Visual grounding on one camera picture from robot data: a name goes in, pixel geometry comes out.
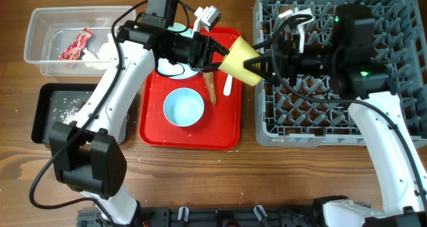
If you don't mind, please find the light blue plate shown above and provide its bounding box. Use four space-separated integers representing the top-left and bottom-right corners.
157 23 198 80

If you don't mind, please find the pile of white rice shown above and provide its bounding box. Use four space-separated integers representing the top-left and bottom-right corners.
59 98 83 124

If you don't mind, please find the light blue bowl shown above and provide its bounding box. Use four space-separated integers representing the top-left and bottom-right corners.
163 87 205 127

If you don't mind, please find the yellow plastic cup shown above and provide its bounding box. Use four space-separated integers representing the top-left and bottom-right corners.
218 37 262 86

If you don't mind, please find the red snack wrapper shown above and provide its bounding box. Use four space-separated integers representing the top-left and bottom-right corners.
58 28 93 61

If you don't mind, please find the red plastic tray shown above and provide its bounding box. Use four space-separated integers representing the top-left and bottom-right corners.
138 26 244 151

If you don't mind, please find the clear plastic waste bin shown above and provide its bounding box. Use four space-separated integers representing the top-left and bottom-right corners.
23 5 130 76

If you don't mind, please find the orange carrot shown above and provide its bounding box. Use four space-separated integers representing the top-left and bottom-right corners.
203 72 217 104

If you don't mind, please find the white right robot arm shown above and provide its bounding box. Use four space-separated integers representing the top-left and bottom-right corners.
244 4 426 226

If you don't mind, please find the grey plastic dishwasher rack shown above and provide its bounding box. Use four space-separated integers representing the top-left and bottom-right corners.
253 0 426 148

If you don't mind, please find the black waste tray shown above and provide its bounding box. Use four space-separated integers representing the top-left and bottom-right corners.
31 83 131 145

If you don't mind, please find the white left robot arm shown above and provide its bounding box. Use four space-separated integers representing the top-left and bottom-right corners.
47 31 230 226

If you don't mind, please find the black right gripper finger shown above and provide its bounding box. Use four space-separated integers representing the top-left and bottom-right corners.
244 53 277 83
252 39 273 49

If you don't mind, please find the white plastic spoon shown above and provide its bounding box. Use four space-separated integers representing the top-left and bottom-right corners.
223 75 233 96

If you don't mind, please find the white tissue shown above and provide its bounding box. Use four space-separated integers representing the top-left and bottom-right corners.
81 33 117 70

